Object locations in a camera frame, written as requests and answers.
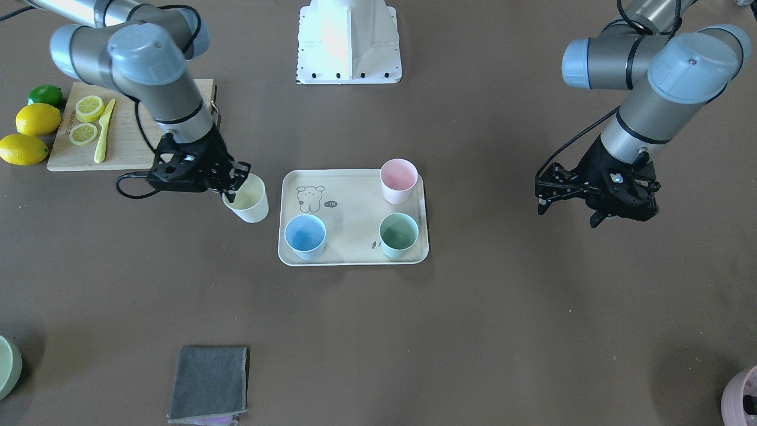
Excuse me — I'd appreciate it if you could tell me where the green bowl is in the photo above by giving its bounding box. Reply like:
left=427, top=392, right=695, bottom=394
left=1, top=336, right=22, bottom=400

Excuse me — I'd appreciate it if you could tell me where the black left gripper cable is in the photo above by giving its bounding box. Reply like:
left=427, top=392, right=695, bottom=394
left=535, top=106, right=619, bottom=178

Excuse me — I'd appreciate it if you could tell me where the yellow plastic knife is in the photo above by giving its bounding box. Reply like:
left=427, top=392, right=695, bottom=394
left=93, top=99, right=117, bottom=163

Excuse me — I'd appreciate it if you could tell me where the upper lemon slice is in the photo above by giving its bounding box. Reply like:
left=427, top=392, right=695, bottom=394
left=74, top=95, right=106, bottom=123

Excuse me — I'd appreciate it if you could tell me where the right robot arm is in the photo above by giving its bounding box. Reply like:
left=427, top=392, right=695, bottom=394
left=29, top=1, right=251, bottom=202

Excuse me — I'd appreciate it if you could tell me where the upper whole lemon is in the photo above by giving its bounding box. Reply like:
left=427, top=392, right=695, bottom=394
left=15, top=103, right=62, bottom=137

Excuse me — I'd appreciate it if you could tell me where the lemon slice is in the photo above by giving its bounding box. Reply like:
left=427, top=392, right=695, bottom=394
left=74, top=95, right=106, bottom=123
left=68, top=123, right=98, bottom=146

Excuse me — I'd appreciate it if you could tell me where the wooden cutting board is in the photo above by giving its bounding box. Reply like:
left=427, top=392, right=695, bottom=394
left=47, top=79, right=217, bottom=172

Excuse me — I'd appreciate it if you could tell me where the pink bowl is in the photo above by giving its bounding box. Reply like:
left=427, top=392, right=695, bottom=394
left=721, top=366, right=756, bottom=425

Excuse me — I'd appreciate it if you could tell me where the green lime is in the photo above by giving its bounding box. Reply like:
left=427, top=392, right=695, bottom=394
left=27, top=85, right=63, bottom=108

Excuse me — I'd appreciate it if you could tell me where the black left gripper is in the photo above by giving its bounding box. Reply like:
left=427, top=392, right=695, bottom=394
left=535, top=138, right=661, bottom=228

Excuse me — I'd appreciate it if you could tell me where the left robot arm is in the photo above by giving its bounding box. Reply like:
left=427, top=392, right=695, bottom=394
left=535, top=1, right=753, bottom=228

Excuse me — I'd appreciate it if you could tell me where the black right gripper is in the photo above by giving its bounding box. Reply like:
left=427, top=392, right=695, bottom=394
left=146, top=127, right=251, bottom=205

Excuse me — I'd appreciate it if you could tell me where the cream rabbit tray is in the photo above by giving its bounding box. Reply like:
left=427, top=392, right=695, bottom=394
left=278, top=169, right=429, bottom=267

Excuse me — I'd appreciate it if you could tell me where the grey folded cloth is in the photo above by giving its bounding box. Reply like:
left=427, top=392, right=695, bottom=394
left=167, top=346, right=248, bottom=425

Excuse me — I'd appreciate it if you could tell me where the pink cup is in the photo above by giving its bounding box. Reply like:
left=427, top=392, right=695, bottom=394
left=380, top=159, right=419, bottom=205

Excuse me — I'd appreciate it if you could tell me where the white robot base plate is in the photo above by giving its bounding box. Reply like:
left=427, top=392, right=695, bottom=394
left=296, top=1, right=403, bottom=85

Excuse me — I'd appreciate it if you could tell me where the yellow cup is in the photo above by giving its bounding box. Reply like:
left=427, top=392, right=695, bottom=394
left=224, top=173, right=268, bottom=223

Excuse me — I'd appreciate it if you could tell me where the lower whole lemon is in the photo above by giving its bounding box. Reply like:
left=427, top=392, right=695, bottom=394
left=1, top=133, right=49, bottom=166

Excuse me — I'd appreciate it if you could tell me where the green cup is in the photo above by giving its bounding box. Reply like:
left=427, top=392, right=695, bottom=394
left=379, top=212, right=420, bottom=259

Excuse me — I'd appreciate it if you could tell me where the whole lemon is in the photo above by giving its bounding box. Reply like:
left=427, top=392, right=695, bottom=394
left=1, top=133, right=49, bottom=166
left=15, top=103, right=62, bottom=137

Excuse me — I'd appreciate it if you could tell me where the blue cup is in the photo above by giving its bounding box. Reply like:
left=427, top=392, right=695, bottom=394
left=284, top=215, right=327, bottom=261

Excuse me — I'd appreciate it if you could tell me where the lower lemon slice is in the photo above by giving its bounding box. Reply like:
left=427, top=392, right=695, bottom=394
left=68, top=123, right=98, bottom=146

